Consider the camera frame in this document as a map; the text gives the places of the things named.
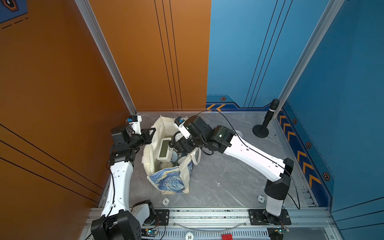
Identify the large white digital clock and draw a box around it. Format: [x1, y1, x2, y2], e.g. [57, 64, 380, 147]
[157, 138, 172, 163]

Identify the cream canvas bag starry print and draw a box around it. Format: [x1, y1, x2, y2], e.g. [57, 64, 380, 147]
[142, 116, 202, 195]

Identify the black round alarm clock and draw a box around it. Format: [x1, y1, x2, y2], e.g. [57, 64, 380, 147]
[173, 132, 184, 143]

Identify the pink round alarm clock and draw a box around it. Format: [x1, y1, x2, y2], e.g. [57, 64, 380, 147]
[235, 130, 243, 138]

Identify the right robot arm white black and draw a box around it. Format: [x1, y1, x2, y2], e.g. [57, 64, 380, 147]
[171, 115, 294, 225]

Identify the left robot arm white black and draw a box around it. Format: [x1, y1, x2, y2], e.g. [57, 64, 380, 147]
[90, 126, 159, 240]

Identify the black microphone on stand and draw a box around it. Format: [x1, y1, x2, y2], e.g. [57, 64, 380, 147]
[253, 99, 280, 138]

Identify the white round marker left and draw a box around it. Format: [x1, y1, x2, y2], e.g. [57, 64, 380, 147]
[162, 198, 170, 206]

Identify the white round marker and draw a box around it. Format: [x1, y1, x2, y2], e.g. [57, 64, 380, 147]
[162, 198, 170, 206]
[257, 195, 266, 204]

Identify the white round marker right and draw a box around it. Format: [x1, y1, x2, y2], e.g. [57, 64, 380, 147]
[257, 195, 266, 204]

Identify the green circuit board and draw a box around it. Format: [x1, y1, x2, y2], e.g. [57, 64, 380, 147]
[142, 229, 159, 238]

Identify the white round number tag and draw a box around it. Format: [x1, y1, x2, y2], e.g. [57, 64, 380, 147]
[185, 232, 195, 240]

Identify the red block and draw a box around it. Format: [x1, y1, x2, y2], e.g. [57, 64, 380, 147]
[222, 234, 233, 240]

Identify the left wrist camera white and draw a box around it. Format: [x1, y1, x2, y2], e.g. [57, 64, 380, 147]
[126, 115, 142, 135]

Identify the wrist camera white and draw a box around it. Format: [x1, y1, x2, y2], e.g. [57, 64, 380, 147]
[126, 115, 142, 135]
[174, 117, 191, 139]

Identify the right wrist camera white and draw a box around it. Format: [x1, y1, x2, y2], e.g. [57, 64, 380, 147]
[174, 117, 191, 139]

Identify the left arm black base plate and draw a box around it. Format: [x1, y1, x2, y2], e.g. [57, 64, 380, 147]
[142, 209, 170, 227]

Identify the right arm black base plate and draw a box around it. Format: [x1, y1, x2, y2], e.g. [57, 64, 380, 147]
[248, 209, 292, 226]

